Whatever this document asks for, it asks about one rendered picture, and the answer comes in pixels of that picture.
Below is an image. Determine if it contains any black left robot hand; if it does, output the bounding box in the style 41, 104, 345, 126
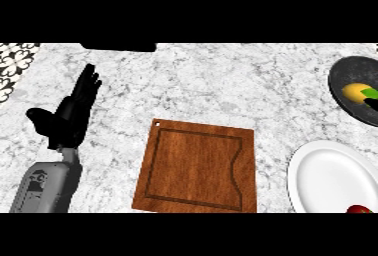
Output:
25, 63, 103, 150

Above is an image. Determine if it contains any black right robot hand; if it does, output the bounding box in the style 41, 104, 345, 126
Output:
363, 97, 378, 113

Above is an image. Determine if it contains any yellow lemon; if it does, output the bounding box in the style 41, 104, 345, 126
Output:
341, 83, 370, 105

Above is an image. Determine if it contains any dark grey pan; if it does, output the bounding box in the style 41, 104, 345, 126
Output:
326, 55, 378, 128

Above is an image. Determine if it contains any brown wooden cutting board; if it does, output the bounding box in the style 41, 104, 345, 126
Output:
130, 118, 258, 214

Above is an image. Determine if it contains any green vegetable piece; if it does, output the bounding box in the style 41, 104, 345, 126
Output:
358, 87, 378, 100

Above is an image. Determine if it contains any white plate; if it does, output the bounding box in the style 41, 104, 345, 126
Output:
286, 139, 378, 214

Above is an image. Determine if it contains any red tomato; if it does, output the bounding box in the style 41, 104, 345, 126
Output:
345, 204, 375, 214

